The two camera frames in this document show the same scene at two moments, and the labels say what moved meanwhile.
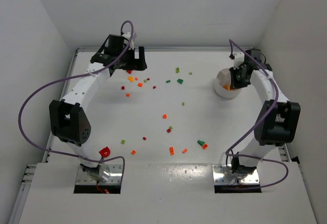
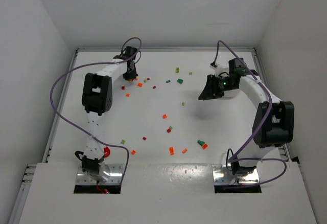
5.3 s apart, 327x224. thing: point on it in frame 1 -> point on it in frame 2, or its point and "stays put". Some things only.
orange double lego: (171, 151) stays put
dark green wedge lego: (201, 142) stays put
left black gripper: (136, 62) -> (130, 73)
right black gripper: (238, 80) -> (213, 86)
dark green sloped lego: (180, 81) stays put
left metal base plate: (111, 174) stays put
